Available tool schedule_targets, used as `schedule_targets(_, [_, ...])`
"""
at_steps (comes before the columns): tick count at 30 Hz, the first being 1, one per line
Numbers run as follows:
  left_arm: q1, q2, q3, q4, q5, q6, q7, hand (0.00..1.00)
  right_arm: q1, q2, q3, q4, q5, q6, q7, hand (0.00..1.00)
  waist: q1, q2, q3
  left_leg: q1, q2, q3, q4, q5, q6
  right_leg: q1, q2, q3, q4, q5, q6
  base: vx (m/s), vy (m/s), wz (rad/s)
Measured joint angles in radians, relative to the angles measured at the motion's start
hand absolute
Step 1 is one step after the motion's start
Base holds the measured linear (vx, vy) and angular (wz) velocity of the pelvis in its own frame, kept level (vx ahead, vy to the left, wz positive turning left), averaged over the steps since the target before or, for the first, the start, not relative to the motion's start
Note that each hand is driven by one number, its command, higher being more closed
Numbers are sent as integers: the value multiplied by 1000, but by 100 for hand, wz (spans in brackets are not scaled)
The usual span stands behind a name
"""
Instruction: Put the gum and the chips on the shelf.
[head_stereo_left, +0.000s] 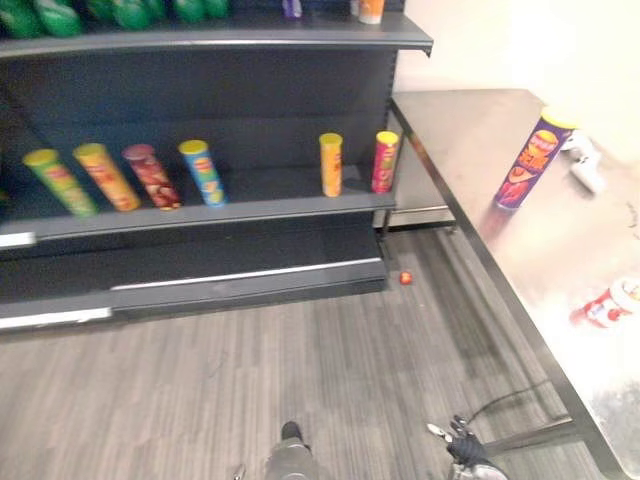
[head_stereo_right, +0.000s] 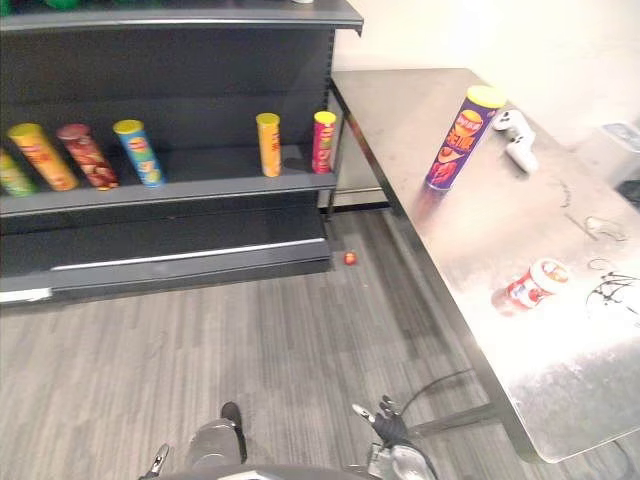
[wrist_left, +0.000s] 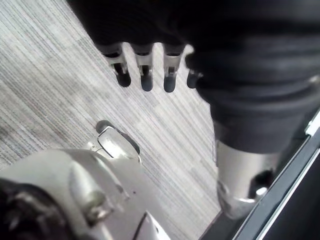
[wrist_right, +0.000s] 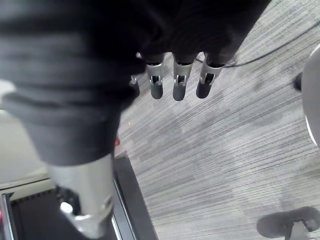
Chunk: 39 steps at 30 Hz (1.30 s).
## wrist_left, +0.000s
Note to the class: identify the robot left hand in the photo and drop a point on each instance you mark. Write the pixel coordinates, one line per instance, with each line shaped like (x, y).
(225, 62)

